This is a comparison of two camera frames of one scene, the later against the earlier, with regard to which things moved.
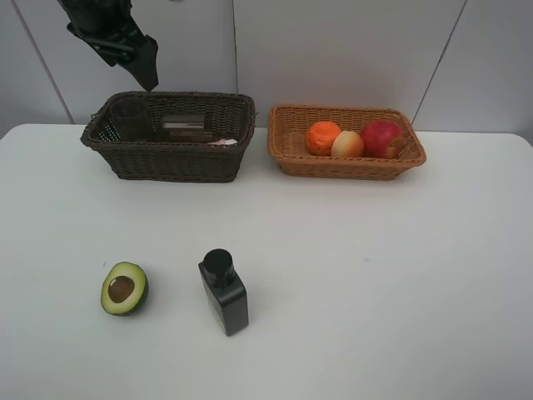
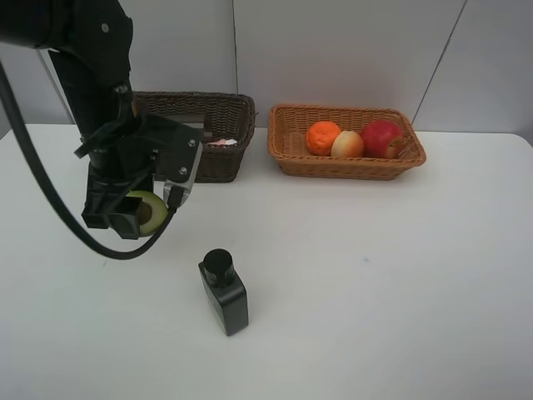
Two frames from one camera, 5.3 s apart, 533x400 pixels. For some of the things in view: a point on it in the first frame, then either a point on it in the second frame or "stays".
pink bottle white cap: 225,142 stays
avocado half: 124,288 -> 152,212
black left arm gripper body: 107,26 -> 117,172
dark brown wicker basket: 173,136 stays
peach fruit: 347,144 stays
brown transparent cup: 196,127 stays
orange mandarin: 320,137 stays
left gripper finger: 143,64 -> 97,221
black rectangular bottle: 226,293 stays
